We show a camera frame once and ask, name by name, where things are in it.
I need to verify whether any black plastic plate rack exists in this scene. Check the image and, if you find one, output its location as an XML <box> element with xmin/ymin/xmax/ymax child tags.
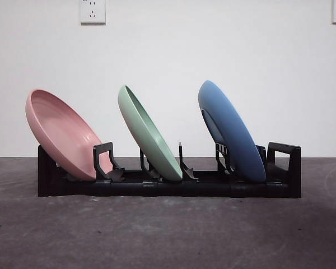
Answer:
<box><xmin>37</xmin><ymin>141</ymin><xmax>302</xmax><ymax>199</ymax></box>

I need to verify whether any blue round plate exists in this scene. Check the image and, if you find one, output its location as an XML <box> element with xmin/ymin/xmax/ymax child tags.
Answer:
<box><xmin>198</xmin><ymin>80</ymin><xmax>267</xmax><ymax>182</ymax></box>

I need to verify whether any green round plate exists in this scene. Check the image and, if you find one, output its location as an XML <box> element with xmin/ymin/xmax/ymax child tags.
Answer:
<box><xmin>117</xmin><ymin>84</ymin><xmax>183</xmax><ymax>182</ymax></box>

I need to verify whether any pink round plate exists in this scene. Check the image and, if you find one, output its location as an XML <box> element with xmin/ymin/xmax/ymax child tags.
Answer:
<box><xmin>25</xmin><ymin>89</ymin><xmax>114</xmax><ymax>181</ymax></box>

